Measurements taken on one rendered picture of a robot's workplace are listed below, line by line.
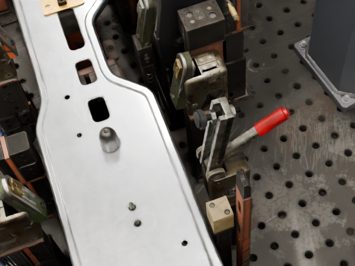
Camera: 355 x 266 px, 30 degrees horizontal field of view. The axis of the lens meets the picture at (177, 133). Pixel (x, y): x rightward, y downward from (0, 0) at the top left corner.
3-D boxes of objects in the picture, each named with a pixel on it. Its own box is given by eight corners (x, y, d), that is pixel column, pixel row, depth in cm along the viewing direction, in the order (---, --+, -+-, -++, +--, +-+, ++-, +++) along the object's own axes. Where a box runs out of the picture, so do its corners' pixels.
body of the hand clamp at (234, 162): (207, 229, 138) (198, 152, 107) (238, 218, 138) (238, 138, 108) (217, 254, 135) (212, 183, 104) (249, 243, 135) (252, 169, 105)
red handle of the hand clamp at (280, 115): (198, 152, 105) (278, 97, 99) (205, 155, 107) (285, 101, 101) (207, 174, 103) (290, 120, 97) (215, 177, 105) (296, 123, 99)
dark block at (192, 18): (191, 129, 149) (176, 9, 113) (220, 119, 150) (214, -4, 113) (198, 147, 147) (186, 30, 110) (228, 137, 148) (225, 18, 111)
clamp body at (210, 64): (179, 152, 147) (162, 54, 115) (227, 135, 148) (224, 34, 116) (193, 188, 143) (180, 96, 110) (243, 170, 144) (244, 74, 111)
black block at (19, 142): (21, 201, 144) (-25, 138, 119) (68, 185, 145) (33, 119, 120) (30, 234, 141) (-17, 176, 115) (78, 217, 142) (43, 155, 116)
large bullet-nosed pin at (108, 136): (101, 143, 117) (94, 125, 111) (118, 138, 117) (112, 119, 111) (105, 159, 115) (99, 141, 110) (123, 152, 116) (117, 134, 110)
